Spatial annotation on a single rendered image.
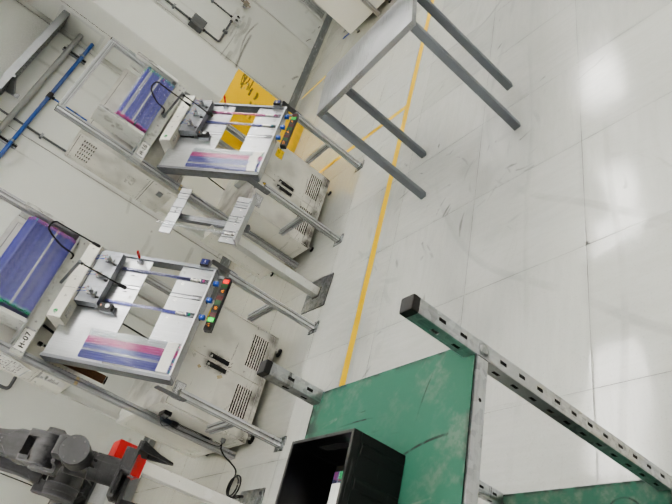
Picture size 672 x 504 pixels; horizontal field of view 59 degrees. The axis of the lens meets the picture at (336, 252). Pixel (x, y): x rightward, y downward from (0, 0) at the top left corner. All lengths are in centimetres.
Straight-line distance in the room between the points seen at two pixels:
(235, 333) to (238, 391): 35
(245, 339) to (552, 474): 219
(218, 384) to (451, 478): 273
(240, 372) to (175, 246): 230
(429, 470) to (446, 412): 9
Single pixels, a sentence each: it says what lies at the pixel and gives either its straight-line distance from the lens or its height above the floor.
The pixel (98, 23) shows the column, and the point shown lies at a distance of 626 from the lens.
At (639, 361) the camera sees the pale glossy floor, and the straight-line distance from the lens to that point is 207.
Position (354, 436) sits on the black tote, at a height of 106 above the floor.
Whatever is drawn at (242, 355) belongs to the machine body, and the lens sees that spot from 369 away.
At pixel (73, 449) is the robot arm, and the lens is 132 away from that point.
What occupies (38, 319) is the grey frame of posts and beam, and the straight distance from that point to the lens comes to 348.
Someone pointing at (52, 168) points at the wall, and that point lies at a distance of 562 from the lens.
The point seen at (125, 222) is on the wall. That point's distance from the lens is 561.
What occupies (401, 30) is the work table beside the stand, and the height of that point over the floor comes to 80.
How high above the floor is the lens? 159
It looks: 23 degrees down
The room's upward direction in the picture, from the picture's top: 55 degrees counter-clockwise
